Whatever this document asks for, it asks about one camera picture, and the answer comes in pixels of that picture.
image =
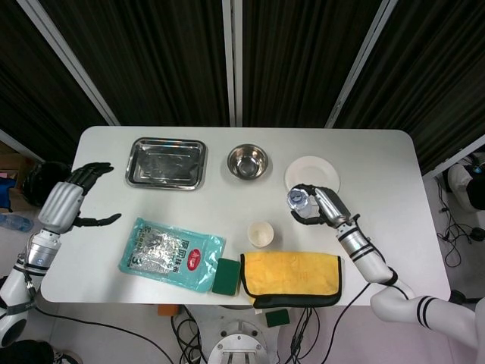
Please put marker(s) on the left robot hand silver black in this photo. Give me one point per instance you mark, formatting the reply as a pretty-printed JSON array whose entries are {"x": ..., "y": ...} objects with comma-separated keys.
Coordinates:
[{"x": 62, "y": 204}]

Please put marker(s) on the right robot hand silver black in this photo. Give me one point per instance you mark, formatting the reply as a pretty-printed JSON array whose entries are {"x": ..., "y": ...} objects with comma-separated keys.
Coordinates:
[{"x": 333, "y": 206}]

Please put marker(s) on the clear plastic water bottle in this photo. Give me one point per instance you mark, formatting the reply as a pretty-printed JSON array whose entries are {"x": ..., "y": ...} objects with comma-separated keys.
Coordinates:
[{"x": 297, "y": 200}]

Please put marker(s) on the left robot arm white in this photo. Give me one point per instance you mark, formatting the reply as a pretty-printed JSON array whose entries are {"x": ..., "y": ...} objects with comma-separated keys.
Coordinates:
[{"x": 22, "y": 277}]

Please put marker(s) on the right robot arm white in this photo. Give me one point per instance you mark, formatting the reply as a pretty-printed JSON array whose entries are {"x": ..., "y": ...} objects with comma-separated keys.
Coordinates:
[{"x": 365, "y": 258}]

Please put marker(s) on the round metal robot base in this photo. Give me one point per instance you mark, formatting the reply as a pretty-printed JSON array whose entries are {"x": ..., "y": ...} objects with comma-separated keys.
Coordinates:
[{"x": 242, "y": 341}]

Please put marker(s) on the white paper cup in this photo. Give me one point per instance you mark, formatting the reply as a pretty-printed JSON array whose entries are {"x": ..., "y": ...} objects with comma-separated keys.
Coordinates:
[{"x": 260, "y": 234}]

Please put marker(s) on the black trash bag bin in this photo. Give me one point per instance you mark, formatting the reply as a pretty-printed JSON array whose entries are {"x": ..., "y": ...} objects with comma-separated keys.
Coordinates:
[{"x": 39, "y": 178}]

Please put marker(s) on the white round plate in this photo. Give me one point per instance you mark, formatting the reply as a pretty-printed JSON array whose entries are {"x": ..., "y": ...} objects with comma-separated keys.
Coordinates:
[{"x": 310, "y": 170}]

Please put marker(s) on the blue tinted plastic bottle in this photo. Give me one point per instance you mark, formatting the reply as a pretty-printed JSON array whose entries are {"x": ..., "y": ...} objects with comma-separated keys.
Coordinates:
[{"x": 17, "y": 223}]

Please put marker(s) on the cardboard box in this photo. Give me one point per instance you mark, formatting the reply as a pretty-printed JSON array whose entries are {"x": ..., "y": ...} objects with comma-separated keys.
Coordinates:
[{"x": 15, "y": 163}]

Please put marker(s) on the yellow cloth with black trim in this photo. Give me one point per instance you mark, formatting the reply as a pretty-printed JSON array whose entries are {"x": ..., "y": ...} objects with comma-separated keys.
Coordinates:
[{"x": 291, "y": 273}]

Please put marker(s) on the stainless steel bowl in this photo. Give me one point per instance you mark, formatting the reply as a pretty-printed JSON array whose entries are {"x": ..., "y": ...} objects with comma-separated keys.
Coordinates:
[{"x": 248, "y": 161}]

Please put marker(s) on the rectangular stainless steel tray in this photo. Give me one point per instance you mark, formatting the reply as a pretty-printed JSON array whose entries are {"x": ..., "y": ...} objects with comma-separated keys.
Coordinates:
[{"x": 166, "y": 165}]

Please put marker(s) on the teal cleaning cloth package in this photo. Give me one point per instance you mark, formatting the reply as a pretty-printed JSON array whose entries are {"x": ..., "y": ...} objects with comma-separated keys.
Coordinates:
[{"x": 166, "y": 254}]

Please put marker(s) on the green scouring sponge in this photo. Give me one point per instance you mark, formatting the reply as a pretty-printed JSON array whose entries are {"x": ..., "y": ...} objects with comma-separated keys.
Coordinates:
[
  {"x": 277, "y": 318},
  {"x": 226, "y": 276}
]

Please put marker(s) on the white machine with black parts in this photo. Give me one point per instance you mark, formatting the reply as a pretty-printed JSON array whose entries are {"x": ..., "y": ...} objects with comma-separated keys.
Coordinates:
[{"x": 460, "y": 182}]

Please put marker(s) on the orange box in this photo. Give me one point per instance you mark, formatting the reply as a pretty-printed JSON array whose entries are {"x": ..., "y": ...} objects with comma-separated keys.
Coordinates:
[{"x": 166, "y": 311}]

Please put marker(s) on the black fabric heap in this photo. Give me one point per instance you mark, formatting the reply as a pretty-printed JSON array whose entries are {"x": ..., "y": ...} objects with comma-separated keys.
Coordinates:
[{"x": 26, "y": 352}]

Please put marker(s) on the white sneaker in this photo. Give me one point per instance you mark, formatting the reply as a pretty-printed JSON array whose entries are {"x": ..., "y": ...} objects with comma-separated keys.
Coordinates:
[{"x": 70, "y": 357}]

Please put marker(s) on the white partition post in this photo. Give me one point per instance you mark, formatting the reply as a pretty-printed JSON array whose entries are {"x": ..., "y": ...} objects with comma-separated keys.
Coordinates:
[
  {"x": 233, "y": 64},
  {"x": 358, "y": 64},
  {"x": 76, "y": 64}
]

